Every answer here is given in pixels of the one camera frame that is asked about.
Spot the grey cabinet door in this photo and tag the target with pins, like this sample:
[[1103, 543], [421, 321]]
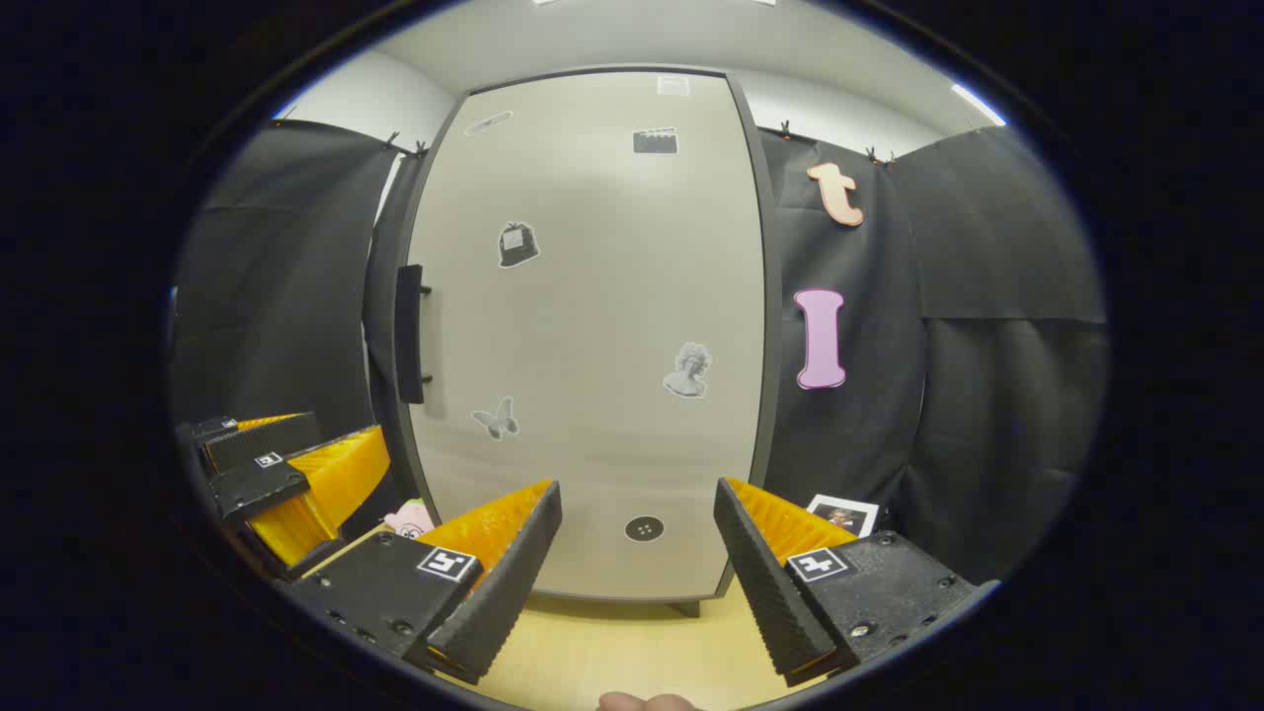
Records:
[[592, 346]]

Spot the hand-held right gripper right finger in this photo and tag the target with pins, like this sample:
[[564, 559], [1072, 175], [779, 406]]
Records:
[[765, 592]]

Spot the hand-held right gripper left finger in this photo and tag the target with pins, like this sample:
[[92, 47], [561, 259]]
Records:
[[513, 583]]

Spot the pink plush toy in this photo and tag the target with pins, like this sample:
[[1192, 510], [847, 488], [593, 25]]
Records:
[[410, 517]]

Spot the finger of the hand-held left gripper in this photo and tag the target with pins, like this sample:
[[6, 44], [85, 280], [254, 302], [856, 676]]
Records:
[[257, 484], [267, 439]]

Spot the black backdrop cloth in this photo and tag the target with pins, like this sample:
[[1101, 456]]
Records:
[[987, 395]]

